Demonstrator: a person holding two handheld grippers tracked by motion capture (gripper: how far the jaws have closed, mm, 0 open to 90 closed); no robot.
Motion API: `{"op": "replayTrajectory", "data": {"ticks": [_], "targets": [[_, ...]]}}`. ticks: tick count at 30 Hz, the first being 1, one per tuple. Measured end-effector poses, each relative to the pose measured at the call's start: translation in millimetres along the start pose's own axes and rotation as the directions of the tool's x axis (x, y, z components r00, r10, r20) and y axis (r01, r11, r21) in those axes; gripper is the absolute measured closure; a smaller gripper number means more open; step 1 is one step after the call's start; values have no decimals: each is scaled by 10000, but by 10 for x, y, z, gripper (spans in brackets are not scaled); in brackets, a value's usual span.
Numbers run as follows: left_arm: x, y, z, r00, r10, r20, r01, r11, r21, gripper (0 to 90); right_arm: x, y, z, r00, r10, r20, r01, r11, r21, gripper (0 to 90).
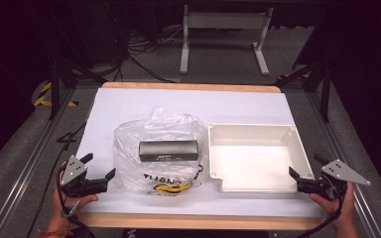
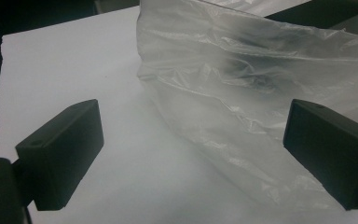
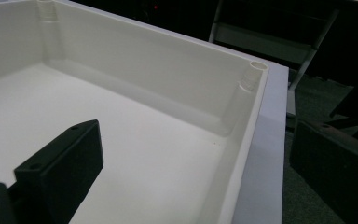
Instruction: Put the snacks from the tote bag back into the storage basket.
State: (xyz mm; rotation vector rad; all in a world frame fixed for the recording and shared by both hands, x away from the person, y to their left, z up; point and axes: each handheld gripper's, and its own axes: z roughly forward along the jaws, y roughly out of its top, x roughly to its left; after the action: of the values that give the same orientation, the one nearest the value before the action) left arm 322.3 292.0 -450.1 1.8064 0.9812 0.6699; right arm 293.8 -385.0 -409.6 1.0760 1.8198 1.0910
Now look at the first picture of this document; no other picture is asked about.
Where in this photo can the clear plastic bag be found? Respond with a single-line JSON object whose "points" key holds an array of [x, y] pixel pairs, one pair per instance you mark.
{"points": [[158, 132]]}

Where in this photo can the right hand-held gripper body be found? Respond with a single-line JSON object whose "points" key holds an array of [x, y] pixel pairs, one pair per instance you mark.
{"points": [[342, 172]]}

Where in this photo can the black metal stand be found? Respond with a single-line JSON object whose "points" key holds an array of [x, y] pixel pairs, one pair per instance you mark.
{"points": [[55, 92], [325, 95]]}

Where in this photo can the black rectangular box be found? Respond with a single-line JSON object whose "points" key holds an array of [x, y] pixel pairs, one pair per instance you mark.
{"points": [[168, 150]]}

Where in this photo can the person's left hand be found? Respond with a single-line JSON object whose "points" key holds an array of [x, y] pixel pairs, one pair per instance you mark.
{"points": [[66, 205]]}

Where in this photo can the white metal table frame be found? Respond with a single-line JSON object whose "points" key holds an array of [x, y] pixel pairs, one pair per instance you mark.
{"points": [[185, 49]]}

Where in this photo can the white plastic tray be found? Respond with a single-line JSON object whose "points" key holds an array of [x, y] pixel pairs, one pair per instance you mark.
{"points": [[254, 158]]}

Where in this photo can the aluminium rail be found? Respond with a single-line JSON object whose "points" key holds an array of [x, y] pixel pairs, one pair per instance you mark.
{"points": [[344, 158], [29, 162]]}

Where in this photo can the wooden table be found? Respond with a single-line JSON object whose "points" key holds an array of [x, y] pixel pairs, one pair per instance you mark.
{"points": [[191, 222]]}

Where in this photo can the white paper sheet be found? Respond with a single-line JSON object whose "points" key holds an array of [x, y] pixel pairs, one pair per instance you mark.
{"points": [[191, 105]]}

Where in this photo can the person's right hand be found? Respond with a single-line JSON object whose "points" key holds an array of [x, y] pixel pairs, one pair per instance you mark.
{"points": [[334, 207]]}

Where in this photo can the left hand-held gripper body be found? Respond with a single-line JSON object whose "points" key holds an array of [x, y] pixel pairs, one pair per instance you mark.
{"points": [[74, 169]]}

